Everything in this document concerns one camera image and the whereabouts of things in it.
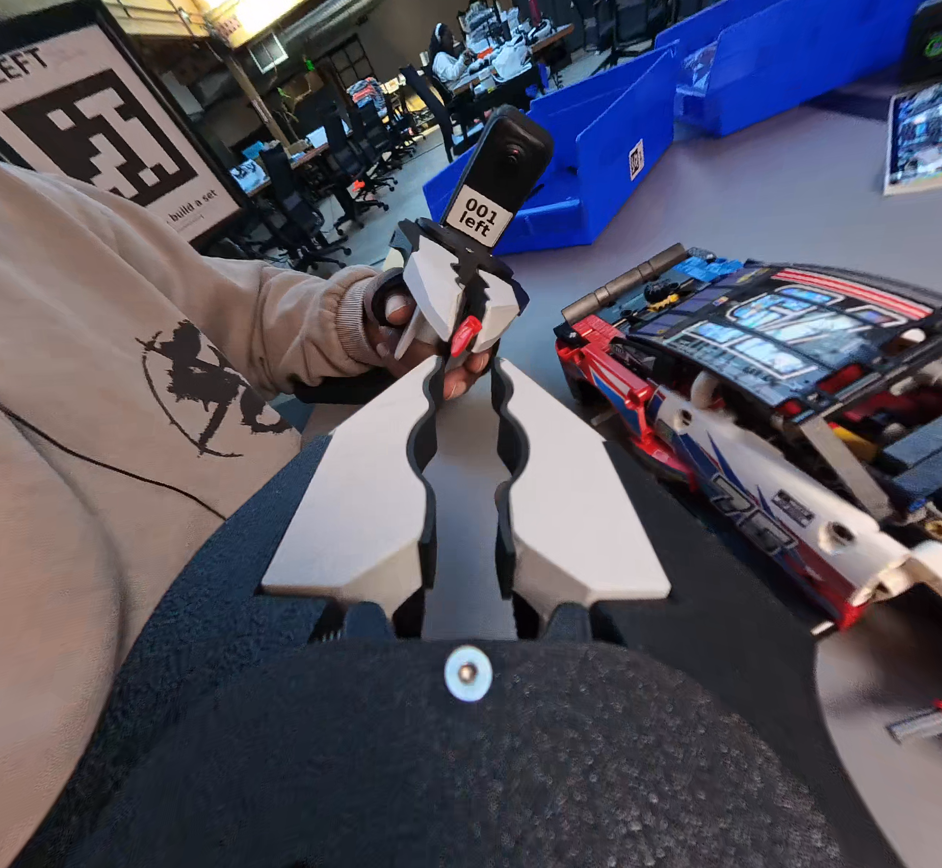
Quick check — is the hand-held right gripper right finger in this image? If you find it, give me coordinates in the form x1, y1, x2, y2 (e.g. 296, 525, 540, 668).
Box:
490, 356, 673, 621

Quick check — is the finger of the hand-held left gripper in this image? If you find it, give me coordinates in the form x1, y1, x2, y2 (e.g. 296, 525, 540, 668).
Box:
402, 248, 466, 344
470, 276, 523, 354

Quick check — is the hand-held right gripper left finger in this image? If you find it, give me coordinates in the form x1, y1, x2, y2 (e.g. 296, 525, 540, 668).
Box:
261, 356, 444, 624

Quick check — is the lego race car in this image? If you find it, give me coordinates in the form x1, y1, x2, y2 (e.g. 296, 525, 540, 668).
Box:
553, 244, 942, 633

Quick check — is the person's left forearm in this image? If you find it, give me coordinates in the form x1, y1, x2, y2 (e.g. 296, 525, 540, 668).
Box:
199, 253, 382, 398

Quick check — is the person's left hand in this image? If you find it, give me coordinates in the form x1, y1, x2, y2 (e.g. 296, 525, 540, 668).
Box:
371, 290, 493, 401

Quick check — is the cluttered background desk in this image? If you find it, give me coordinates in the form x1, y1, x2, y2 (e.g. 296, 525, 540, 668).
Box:
442, 18, 578, 122

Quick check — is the row of black office chairs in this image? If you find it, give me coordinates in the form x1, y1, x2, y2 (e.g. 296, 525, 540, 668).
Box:
232, 62, 487, 273

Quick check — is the small clear plastic bag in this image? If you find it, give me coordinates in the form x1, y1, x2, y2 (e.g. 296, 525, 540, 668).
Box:
680, 44, 720, 108

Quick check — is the large blue plastic bin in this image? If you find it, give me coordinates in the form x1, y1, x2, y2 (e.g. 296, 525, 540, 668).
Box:
655, 0, 942, 140

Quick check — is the white sign with black tag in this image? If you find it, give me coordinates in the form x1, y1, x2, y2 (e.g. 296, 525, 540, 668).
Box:
0, 0, 247, 243

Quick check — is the black box with green logo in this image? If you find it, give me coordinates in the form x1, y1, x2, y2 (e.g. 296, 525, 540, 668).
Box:
901, 0, 942, 86

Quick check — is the black drawstring cord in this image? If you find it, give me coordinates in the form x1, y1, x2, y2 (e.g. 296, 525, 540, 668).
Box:
0, 404, 226, 520

